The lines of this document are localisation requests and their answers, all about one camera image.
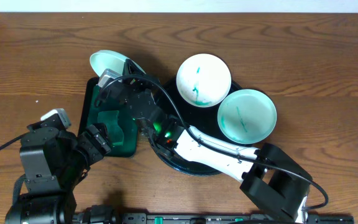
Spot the white plate with green stains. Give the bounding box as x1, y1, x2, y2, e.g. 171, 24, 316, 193
176, 54, 232, 108

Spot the light green plate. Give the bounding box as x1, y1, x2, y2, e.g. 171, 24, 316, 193
217, 89, 277, 144
89, 50, 129, 77

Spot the black rectangular tray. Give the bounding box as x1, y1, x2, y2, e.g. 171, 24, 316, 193
78, 78, 138, 157

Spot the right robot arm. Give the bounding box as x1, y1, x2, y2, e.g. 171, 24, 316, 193
95, 59, 312, 223

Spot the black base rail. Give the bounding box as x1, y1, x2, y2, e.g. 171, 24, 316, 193
73, 204, 356, 224

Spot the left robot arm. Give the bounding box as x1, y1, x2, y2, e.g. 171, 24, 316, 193
5, 123, 111, 224

